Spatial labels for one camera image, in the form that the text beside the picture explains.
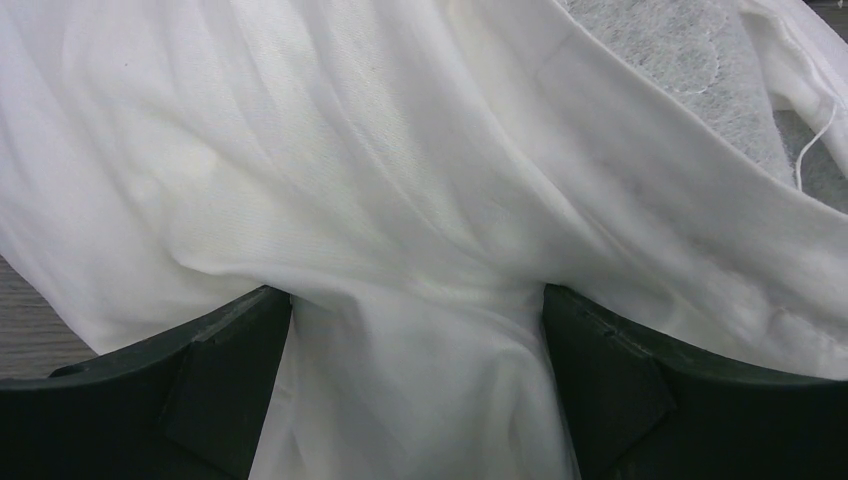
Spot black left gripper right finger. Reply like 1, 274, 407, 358
543, 286, 847, 479

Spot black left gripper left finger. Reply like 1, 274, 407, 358
1, 287, 291, 479

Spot grey cream ruffled pillowcase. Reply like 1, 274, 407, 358
1, 1, 847, 479

